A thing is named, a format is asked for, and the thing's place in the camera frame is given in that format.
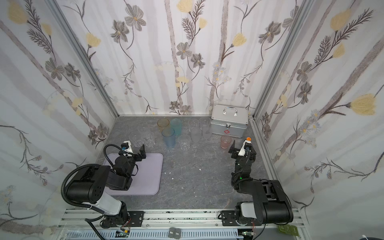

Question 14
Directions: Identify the lilac plastic tray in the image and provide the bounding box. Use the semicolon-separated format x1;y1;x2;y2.
105;153;164;196

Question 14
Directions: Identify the blue frosted plastic tumbler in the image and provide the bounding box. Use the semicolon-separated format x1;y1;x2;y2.
162;127;176;148

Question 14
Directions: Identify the yellow plastic tumbler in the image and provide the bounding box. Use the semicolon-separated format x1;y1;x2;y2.
157;118;170;133

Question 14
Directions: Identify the teal dotted plastic tumbler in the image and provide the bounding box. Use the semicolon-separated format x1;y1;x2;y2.
170;118;182;136

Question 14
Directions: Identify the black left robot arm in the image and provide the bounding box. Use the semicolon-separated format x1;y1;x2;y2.
61;141;147;229

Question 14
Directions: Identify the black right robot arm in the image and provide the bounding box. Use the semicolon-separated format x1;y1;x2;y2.
218;138;294;227

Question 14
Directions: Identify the pink plastic cup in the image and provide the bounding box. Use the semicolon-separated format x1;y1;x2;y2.
221;135;232;149

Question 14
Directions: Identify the clear faceted glass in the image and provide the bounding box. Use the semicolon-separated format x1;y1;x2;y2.
143;132;156;148
130;133;144;148
178;135;191;151

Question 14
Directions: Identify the silver metal first-aid case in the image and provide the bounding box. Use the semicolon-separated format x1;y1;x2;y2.
211;104;249;138

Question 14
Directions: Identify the clear tall tumbler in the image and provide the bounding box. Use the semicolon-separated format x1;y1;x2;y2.
188;119;201;143
199;117;212;140

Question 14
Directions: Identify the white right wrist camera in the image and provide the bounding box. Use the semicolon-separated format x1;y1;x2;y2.
238;140;252;157

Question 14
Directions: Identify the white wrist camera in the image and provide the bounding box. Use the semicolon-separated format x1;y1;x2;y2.
238;140;252;157
121;141;133;154

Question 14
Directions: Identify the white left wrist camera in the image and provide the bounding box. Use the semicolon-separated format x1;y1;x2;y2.
121;141;133;154

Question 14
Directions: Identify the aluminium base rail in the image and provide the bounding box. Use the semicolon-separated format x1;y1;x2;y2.
56;208;305;232

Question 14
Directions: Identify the white slotted cable duct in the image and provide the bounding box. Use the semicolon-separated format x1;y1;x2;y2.
63;229;244;240

